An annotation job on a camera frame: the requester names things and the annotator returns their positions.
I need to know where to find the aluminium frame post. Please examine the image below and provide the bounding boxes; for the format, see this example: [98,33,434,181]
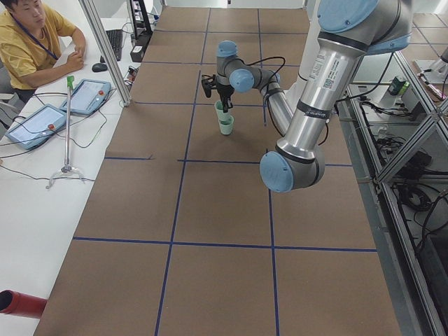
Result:
[78,0,131,106]

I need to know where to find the white camera stand pillar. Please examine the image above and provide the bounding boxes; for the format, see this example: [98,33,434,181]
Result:
[266,1,321,134]

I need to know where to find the man in yellow shirt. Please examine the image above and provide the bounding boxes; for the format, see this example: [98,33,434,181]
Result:
[1,1,86,103]

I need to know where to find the mint green cup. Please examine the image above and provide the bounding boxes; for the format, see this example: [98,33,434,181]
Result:
[214,100,230,123]
[218,115,235,136]

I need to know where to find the black computer mouse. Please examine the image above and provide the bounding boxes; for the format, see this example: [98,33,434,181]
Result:
[92,62,108,73]

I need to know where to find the brown paper table mat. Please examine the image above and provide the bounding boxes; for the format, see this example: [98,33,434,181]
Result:
[36,8,400,335]

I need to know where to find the near blue teach pendant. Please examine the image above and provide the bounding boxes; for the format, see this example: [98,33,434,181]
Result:
[6,104,67,150]

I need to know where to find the black keyboard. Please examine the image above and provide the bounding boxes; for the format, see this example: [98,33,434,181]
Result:
[106,29,123,61]

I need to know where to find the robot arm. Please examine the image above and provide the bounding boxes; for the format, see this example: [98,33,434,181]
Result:
[214,1,413,193]

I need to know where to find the red cylinder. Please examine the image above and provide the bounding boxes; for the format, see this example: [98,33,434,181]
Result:
[1,290,47,319]

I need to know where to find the far blue teach pendant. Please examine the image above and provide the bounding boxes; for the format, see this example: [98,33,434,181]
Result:
[71,79,111,116]

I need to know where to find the blue teach pendant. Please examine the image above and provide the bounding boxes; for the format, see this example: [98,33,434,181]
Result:
[71,79,111,116]
[6,104,67,150]

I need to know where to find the metal reacher grabber tool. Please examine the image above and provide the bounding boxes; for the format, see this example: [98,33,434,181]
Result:
[45,75,85,190]

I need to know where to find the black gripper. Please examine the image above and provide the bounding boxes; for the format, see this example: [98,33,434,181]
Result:
[216,83,234,113]

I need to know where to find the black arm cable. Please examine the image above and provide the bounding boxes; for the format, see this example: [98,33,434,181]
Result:
[244,56,287,137]

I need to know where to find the black box device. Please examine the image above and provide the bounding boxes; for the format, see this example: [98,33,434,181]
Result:
[129,45,146,63]

